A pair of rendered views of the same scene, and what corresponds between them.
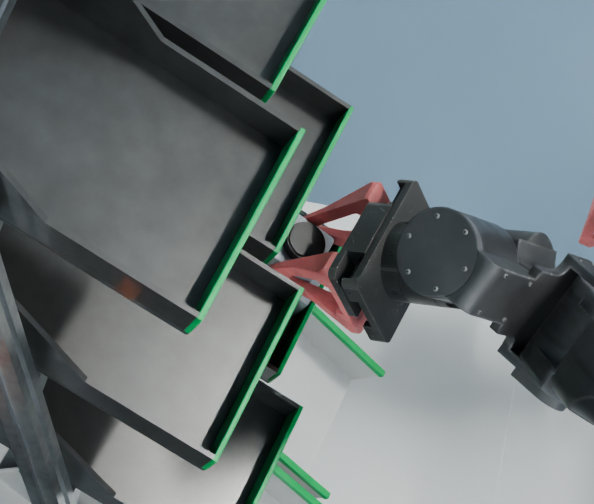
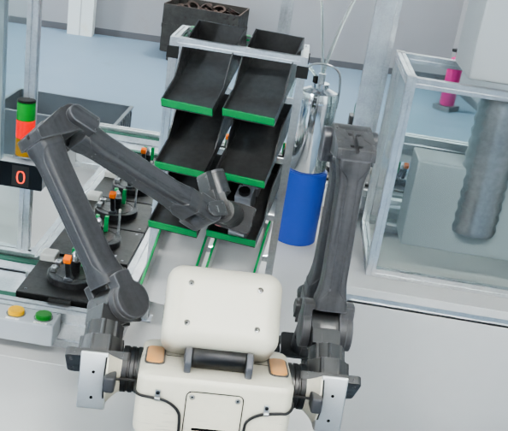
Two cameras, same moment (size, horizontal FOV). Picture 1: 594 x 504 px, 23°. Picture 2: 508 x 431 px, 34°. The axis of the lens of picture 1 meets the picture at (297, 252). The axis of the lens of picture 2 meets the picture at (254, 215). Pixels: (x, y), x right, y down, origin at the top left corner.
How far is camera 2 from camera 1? 1.95 m
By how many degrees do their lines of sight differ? 66
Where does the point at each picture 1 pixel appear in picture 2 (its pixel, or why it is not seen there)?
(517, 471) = not seen: hidden behind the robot
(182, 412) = (168, 162)
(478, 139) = not seen: outside the picture
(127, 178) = (192, 93)
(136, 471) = not seen: hidden behind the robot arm
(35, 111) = (202, 80)
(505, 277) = (205, 176)
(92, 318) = (186, 144)
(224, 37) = (237, 108)
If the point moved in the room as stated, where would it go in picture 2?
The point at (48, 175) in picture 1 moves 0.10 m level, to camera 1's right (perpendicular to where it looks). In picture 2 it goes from (188, 84) to (191, 94)
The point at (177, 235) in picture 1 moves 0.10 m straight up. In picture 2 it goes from (182, 102) to (187, 61)
